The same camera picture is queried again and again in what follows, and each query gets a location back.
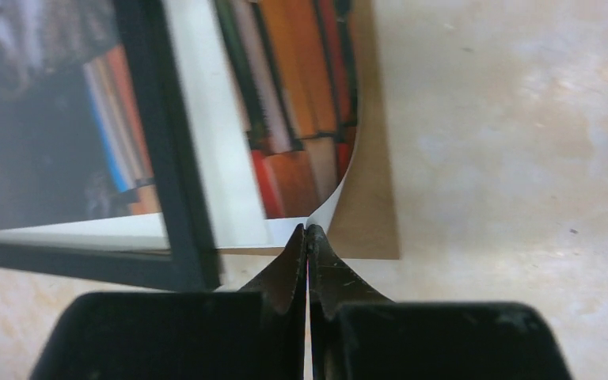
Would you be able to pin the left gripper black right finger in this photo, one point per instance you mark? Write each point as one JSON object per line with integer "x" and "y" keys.
{"x": 359, "y": 333}

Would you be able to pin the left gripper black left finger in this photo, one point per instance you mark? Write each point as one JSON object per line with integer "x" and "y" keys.
{"x": 256, "y": 332}

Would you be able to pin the black picture frame brown backing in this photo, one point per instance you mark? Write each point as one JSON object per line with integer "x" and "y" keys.
{"x": 167, "y": 157}

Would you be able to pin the brown backing board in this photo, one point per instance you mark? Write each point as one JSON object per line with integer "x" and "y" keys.
{"x": 367, "y": 183}

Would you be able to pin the cat and books photo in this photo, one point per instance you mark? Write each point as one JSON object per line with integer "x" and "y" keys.
{"x": 265, "y": 89}

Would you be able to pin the white passe-partout mat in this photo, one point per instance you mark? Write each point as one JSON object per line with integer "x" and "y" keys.
{"x": 206, "y": 87}

